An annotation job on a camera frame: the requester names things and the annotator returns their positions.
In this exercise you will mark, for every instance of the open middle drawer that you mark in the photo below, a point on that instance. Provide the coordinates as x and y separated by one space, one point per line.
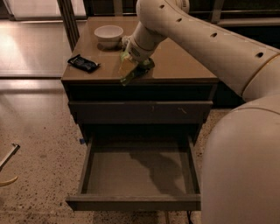
136 174

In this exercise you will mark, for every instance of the white green snack pack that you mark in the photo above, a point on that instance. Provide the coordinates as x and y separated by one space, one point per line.
125 41

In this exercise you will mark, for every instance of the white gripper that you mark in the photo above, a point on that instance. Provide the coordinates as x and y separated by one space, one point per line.
138 52

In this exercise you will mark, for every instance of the green rice chip bag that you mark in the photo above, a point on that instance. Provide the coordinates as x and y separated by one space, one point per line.
142 68

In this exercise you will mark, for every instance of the closed top drawer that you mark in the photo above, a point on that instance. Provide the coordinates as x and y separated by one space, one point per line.
139 112

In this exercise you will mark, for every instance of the black snack packet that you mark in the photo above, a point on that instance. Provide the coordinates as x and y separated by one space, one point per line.
83 64

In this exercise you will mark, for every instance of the blue tape piece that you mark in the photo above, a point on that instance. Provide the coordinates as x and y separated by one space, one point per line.
82 141

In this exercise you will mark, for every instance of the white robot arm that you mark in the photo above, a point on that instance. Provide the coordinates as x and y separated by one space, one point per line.
240 181

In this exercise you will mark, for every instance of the brown drawer cabinet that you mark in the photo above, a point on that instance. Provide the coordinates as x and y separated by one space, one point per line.
176 77

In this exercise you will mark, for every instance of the metal window railing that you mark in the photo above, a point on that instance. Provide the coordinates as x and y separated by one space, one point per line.
211 10

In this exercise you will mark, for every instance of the white ceramic bowl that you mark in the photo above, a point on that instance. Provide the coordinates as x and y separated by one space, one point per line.
109 36

